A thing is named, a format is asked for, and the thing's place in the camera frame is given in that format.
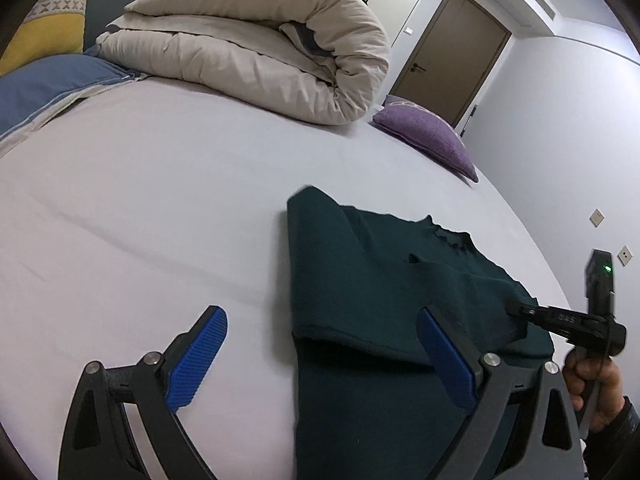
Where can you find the beige wall socket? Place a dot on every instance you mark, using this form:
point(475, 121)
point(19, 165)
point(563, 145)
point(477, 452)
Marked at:
point(625, 255)
point(597, 217)

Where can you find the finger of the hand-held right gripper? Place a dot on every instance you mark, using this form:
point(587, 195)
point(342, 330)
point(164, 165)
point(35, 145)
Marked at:
point(555, 320)

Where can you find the purple cushion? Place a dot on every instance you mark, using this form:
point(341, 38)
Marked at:
point(425, 132)

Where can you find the person's right hand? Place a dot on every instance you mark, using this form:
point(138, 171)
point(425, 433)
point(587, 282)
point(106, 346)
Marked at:
point(602, 390)

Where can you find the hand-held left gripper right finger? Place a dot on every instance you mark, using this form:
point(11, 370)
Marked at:
point(447, 365)

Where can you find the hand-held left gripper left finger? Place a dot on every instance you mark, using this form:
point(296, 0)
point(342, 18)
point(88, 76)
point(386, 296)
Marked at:
point(197, 355)

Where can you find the black door stop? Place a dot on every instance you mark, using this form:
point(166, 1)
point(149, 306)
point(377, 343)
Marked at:
point(472, 117)

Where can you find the dark green knit sweater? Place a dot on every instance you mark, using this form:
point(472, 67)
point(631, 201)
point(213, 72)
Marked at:
point(360, 280)

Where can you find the person's right forearm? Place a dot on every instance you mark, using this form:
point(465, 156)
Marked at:
point(617, 440)

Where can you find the blue blanket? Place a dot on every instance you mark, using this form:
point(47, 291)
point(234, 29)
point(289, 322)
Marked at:
point(45, 85)

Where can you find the yellow patterned cushion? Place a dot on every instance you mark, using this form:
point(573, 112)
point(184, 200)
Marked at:
point(50, 15)

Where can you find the brown door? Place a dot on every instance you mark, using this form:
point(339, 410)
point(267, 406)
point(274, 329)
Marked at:
point(445, 55)

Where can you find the beige folded duvet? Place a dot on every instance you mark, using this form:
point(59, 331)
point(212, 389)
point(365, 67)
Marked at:
point(240, 45)

